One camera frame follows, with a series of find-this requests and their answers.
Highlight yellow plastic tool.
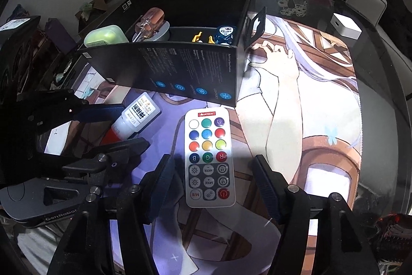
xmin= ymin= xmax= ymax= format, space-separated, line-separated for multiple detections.
xmin=192 ymin=31 xmax=216 ymax=44

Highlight white remote control coloured buttons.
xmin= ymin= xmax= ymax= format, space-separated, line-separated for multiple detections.
xmin=184 ymin=107 xmax=237 ymax=209

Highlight printed desk mat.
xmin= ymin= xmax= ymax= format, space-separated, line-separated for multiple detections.
xmin=44 ymin=13 xmax=360 ymax=275

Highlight white glue bottle red cap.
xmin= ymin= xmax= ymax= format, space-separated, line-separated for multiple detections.
xmin=109 ymin=94 xmax=162 ymax=143

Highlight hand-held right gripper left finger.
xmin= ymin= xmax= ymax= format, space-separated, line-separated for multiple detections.
xmin=47 ymin=154 xmax=176 ymax=275

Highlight purple bag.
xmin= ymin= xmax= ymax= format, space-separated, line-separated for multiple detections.
xmin=45 ymin=18 xmax=77 ymax=54

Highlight dark snack packet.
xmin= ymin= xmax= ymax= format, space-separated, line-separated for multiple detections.
xmin=374 ymin=213 xmax=412 ymax=264

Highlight black cardboard box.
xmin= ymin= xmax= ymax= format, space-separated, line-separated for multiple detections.
xmin=78 ymin=0 xmax=268 ymax=107

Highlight open cardboard box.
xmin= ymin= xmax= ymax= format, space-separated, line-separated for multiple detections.
xmin=75 ymin=0 xmax=107 ymax=25

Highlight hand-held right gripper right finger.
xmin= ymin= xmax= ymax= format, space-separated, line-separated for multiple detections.
xmin=251 ymin=155 xmax=381 ymax=275

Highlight silver round tin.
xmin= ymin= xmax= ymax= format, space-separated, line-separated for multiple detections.
xmin=151 ymin=21 xmax=171 ymax=42

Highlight blue bottle white cap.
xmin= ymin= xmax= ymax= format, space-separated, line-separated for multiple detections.
xmin=215 ymin=25 xmax=236 ymax=45

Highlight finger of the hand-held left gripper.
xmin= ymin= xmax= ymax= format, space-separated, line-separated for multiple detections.
xmin=61 ymin=138 xmax=151 ymax=187
xmin=22 ymin=89 xmax=127 ymax=134

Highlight white charger block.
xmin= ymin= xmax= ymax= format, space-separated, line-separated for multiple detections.
xmin=330 ymin=13 xmax=363 ymax=39

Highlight patterned coaster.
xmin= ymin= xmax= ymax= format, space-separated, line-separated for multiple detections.
xmin=278 ymin=0 xmax=310 ymax=17

